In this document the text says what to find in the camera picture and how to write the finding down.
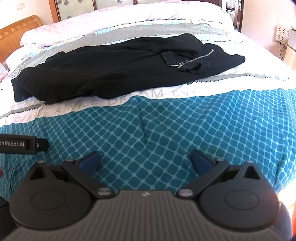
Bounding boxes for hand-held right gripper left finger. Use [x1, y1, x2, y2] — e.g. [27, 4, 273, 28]
[28, 151, 114, 200]

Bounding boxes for pale floral pillow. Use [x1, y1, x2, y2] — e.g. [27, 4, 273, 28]
[0, 61, 10, 82]

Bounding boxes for floral padded headboard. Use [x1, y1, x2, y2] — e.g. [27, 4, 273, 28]
[54, 0, 245, 32]

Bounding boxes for teal patterned quilt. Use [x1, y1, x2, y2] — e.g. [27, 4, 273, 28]
[0, 22, 296, 205]

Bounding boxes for white vented device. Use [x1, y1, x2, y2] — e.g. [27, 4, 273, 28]
[275, 24, 292, 45]

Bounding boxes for wooden headboard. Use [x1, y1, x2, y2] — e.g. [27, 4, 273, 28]
[0, 14, 43, 64]

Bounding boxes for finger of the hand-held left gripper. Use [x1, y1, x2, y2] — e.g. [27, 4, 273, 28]
[36, 138, 49, 152]

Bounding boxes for black cable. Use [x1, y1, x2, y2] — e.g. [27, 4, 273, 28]
[279, 42, 287, 61]

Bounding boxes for black pants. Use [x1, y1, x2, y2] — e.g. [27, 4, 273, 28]
[11, 32, 246, 103]

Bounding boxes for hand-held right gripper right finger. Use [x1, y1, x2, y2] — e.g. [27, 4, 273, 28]
[177, 149, 264, 200]

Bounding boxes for white folded duvet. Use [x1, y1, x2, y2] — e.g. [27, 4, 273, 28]
[20, 3, 234, 47]

